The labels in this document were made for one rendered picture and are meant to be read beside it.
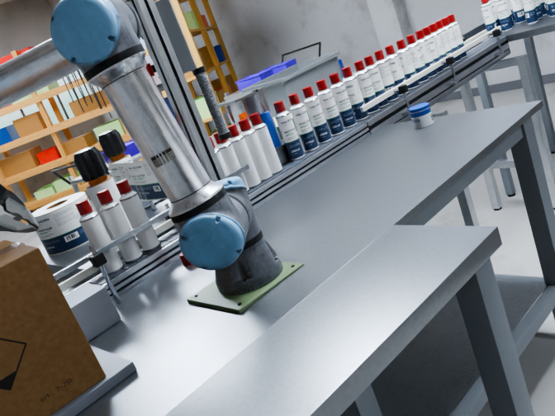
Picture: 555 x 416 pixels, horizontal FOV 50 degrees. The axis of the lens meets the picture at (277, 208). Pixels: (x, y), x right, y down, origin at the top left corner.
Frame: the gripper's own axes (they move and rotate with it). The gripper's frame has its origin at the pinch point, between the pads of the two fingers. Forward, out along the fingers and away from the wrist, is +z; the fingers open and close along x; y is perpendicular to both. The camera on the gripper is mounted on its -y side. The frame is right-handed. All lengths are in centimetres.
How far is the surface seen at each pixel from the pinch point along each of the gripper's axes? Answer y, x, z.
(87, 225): 12.5, -9.7, 16.5
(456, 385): -39, 0, 114
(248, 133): 5, -58, 50
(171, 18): -11, -61, 6
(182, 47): -10, -56, 12
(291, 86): 103, -174, 139
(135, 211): 10.4, -18.5, 26.3
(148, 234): 10.6, -14.7, 32.4
